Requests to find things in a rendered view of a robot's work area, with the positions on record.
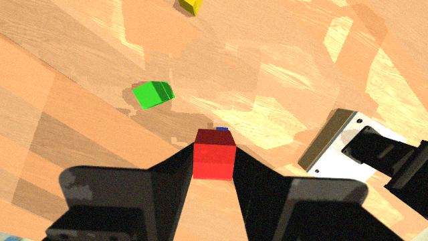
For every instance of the red block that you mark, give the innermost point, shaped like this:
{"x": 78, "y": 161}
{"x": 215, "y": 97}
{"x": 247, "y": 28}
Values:
{"x": 214, "y": 155}

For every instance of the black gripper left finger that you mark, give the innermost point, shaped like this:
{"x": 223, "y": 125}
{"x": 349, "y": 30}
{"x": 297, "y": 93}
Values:
{"x": 159, "y": 191}

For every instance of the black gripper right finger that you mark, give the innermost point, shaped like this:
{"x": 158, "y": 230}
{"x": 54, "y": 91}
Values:
{"x": 267, "y": 198}

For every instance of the green block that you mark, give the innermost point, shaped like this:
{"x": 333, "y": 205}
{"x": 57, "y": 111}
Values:
{"x": 150, "y": 94}
{"x": 168, "y": 90}

